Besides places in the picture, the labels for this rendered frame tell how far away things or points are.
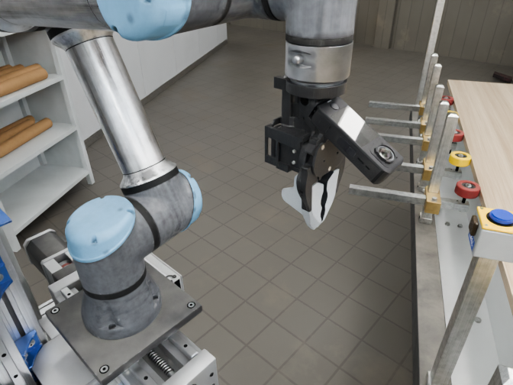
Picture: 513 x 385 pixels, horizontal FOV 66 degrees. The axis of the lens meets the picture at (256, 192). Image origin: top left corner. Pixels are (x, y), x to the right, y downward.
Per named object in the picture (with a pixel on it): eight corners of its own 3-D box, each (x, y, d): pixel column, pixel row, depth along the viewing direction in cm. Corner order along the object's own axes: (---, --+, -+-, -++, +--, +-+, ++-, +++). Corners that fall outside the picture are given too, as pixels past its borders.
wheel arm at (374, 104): (368, 108, 238) (369, 101, 235) (369, 106, 240) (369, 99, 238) (446, 115, 226) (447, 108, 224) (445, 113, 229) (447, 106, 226)
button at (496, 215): (489, 226, 71) (492, 218, 70) (485, 214, 74) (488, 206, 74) (514, 230, 70) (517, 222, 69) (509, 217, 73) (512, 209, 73)
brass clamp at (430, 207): (422, 212, 148) (425, 201, 145) (421, 194, 159) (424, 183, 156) (440, 215, 146) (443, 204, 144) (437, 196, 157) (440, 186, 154)
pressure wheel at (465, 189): (459, 202, 153) (468, 176, 146) (477, 213, 146) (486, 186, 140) (444, 207, 150) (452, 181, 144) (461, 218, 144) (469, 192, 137)
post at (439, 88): (414, 177, 202) (436, 85, 177) (414, 174, 205) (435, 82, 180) (422, 179, 201) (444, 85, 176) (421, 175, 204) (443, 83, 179)
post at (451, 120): (419, 227, 160) (448, 114, 134) (418, 221, 162) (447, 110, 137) (428, 228, 159) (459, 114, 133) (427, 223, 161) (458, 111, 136)
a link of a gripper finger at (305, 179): (314, 198, 55) (318, 140, 50) (324, 202, 54) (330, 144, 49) (292, 212, 52) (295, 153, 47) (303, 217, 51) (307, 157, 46)
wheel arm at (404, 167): (354, 166, 178) (356, 158, 176) (355, 163, 181) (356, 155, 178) (459, 181, 166) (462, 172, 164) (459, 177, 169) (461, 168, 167)
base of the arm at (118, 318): (69, 309, 79) (55, 273, 73) (135, 270, 88) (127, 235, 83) (108, 354, 70) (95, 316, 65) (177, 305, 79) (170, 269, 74)
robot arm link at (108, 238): (66, 276, 73) (43, 217, 65) (124, 239, 82) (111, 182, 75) (106, 305, 67) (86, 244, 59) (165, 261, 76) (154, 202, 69)
